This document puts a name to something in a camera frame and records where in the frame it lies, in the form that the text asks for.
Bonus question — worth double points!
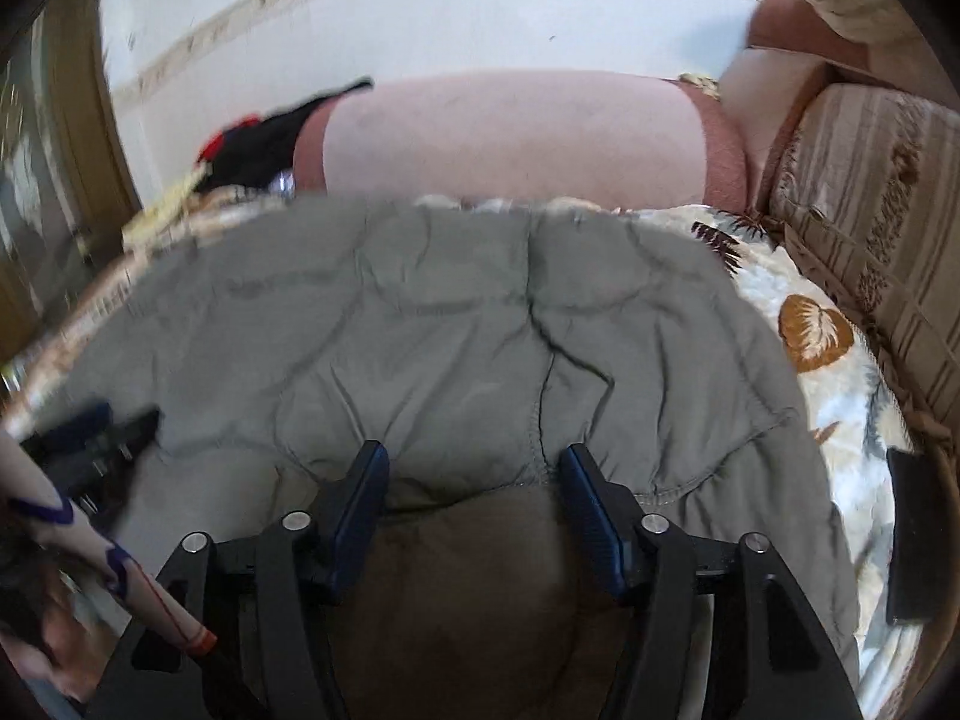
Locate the black flat object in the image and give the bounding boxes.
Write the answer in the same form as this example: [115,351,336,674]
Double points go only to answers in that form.
[885,446,942,625]

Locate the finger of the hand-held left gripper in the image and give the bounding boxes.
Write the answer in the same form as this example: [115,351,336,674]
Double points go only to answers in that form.
[97,409,162,462]
[22,401,113,458]

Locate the striped patterned sofa backrest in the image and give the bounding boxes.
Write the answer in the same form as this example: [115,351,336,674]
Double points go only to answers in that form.
[769,81,960,436]

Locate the wooden door with stained glass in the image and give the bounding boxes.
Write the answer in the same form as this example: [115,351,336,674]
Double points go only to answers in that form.
[0,0,143,361]

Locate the yellow patterned pillow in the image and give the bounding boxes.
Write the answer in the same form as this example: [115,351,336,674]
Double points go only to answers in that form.
[124,169,218,245]

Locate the pink sofa cushion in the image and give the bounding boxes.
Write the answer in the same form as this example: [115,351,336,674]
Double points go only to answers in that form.
[292,69,751,211]

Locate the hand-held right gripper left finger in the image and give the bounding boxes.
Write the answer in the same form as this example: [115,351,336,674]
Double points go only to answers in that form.
[82,439,391,720]

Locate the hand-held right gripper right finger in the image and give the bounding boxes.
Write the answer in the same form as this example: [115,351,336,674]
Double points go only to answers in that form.
[559,442,863,720]

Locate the pale pink pillow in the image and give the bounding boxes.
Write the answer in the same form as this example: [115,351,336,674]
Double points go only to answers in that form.
[718,45,830,192]

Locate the black garment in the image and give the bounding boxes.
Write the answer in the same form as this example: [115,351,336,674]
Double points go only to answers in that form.
[202,76,374,192]

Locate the white sleeved cable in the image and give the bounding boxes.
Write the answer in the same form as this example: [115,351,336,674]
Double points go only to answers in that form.
[0,431,256,720]

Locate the leaf print fleece blanket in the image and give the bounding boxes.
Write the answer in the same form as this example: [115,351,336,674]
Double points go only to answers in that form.
[0,191,931,720]

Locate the red cloth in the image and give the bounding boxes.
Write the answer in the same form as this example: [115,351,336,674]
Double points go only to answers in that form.
[196,131,241,166]

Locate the grey padded jacket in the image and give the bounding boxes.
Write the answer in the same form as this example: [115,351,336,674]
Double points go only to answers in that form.
[45,199,860,720]

